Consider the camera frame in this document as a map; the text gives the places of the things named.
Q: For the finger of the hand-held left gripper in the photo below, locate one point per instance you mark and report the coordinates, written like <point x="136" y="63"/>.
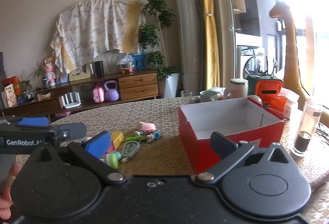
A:
<point x="33" y="122"/>
<point x="75" y="130"/>

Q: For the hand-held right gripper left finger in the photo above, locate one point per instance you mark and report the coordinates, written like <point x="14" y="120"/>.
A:
<point x="99" y="144"/>

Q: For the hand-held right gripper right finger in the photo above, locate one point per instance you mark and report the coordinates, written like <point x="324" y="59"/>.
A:
<point x="222" y="143"/>

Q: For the yellow carton box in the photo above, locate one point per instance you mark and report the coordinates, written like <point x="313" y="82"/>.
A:
<point x="117" y="137"/>

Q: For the teal round toy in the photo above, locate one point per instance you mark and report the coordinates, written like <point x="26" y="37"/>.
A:
<point x="116" y="155"/>

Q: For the white green printed tube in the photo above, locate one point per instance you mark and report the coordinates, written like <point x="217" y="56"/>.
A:
<point x="111" y="163"/>

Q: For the pale green oval case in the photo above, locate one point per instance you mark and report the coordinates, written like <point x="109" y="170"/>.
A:
<point x="130" y="149"/>

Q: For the red cardboard box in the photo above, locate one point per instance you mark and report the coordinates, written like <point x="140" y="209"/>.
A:
<point x="190" y="141"/>

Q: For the green lip balm tube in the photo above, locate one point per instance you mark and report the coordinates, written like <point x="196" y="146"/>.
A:
<point x="133" y="138"/>

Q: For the small white printed tube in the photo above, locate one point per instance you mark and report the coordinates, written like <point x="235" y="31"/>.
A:
<point x="138" y="133"/>

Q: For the pink bowl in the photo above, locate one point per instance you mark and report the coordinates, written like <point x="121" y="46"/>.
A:
<point x="146" y="126"/>

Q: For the person's left hand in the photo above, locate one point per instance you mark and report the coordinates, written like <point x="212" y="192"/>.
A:
<point x="5" y="203"/>

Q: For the white router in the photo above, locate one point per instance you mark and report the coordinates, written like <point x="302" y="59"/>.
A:
<point x="70" y="101"/>

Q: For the printed paper box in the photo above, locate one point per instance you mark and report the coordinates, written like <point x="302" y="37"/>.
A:
<point x="10" y="95"/>

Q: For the orange bottle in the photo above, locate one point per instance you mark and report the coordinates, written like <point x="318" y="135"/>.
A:
<point x="17" y="87"/>

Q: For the white green mug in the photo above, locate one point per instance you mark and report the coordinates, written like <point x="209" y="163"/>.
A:
<point x="207" y="96"/>

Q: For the crumpled silver wrapper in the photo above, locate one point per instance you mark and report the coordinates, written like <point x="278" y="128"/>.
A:
<point x="197" y="99"/>

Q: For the purple kettlebell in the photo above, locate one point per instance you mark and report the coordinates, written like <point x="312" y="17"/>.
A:
<point x="111" y="92"/>

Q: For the pink doll figure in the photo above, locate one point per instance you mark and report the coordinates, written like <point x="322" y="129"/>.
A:
<point x="50" y="72"/>

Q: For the clear drinking glass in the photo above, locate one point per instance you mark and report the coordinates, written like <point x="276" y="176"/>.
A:
<point x="186" y="97"/>

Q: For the black speaker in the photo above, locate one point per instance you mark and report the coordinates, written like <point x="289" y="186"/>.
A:
<point x="99" y="68"/>

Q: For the wooden cabinet with drawers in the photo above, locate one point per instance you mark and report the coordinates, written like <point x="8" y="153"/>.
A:
<point x="138" y="87"/>

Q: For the orange packet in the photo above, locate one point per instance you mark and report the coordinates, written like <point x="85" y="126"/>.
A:
<point x="279" y="103"/>

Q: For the orange black tool holder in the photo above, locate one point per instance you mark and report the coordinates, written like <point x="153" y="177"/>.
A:
<point x="267" y="90"/>

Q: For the glass bottle with black base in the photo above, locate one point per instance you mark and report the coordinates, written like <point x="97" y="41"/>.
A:
<point x="303" y="141"/>

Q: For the plastic bag with fruit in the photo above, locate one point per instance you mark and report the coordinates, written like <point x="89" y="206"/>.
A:
<point x="125" y="63"/>

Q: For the white washing machine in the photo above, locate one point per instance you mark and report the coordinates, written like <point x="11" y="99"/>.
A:
<point x="253" y="64"/>

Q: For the yellow curtain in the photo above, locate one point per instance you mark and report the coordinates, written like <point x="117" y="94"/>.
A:
<point x="209" y="46"/>

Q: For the printed bed sheet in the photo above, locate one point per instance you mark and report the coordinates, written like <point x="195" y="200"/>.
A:
<point x="90" y="26"/>

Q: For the beige curtain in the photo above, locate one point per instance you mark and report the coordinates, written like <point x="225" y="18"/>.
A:
<point x="225" y="33"/>

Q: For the white standing air conditioner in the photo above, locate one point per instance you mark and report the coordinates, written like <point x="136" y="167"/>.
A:
<point x="189" y="33"/>

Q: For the brown giraffe plush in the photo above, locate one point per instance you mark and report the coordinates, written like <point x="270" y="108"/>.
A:
<point x="290" y="46"/>

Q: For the potted green plant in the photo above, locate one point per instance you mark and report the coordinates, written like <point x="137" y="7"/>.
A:
<point x="154" y="8"/>

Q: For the yellow picture frame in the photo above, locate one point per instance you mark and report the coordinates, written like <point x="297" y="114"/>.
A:
<point x="79" y="76"/>

